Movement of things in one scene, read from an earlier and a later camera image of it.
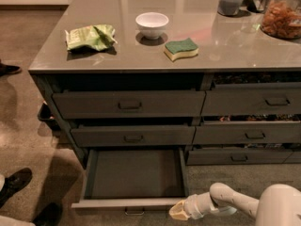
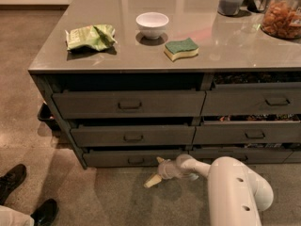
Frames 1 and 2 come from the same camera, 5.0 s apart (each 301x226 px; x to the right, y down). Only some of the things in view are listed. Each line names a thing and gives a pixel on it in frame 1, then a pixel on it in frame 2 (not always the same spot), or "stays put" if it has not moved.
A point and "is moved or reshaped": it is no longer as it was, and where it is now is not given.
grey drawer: x=248 y=132 stays put
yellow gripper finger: x=178 y=212 → x=153 y=181
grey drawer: x=133 y=135 stays put
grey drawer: x=253 y=99 stays put
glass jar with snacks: x=281 y=16 stays put
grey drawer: x=134 y=179 is moved or reshaped
